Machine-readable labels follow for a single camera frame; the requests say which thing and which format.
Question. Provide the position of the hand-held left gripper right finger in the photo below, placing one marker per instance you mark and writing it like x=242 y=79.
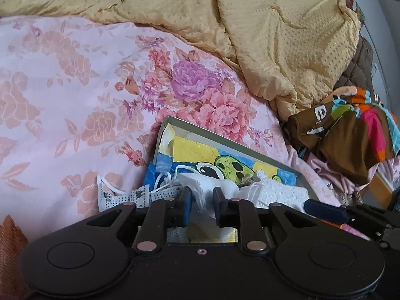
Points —
x=219 y=209

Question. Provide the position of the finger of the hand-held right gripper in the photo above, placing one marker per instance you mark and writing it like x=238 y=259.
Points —
x=325 y=209

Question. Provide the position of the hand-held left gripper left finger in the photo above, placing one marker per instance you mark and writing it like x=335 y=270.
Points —
x=186 y=207

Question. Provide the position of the thin white cloth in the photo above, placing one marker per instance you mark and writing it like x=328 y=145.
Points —
x=203 y=193

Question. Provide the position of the grey box with cartoon lining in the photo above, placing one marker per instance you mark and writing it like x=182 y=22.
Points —
x=193 y=150

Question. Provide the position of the lilac garment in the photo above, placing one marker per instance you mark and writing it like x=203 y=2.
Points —
x=318 y=175

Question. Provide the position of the white mesh face mask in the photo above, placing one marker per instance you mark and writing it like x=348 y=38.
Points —
x=112 y=198

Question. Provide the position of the brown multicolour striped garment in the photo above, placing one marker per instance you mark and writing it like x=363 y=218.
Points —
x=343 y=137

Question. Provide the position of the brown quilted blanket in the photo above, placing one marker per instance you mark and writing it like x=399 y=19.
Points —
x=359 y=65

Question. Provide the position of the pink floral blanket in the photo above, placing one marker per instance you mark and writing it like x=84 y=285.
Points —
x=62 y=100

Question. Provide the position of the yellow quilt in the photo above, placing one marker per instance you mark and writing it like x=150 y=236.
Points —
x=250 y=37

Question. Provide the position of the wooden bed rail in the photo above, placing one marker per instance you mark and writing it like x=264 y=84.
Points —
x=379 y=184

